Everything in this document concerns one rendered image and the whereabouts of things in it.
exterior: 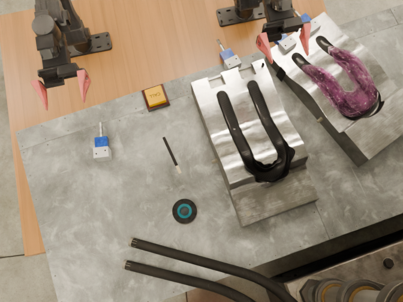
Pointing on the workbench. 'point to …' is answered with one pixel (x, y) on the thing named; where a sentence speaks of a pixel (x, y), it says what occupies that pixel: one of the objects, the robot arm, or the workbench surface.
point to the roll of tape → (183, 208)
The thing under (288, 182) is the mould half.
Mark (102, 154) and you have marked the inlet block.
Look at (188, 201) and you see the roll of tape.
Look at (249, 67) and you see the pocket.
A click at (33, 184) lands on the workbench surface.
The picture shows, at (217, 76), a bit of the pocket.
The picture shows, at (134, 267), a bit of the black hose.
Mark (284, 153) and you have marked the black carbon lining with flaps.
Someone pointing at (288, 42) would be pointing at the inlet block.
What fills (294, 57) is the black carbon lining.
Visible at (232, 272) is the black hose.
